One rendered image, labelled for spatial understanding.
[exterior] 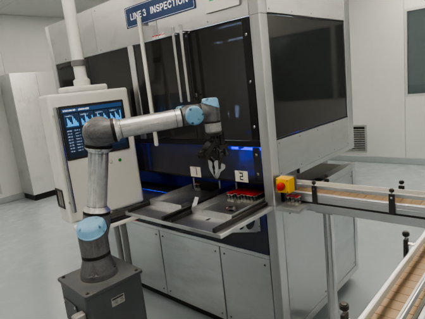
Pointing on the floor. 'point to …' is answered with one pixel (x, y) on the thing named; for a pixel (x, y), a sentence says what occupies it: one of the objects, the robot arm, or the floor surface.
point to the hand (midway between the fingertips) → (215, 176)
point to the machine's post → (269, 154)
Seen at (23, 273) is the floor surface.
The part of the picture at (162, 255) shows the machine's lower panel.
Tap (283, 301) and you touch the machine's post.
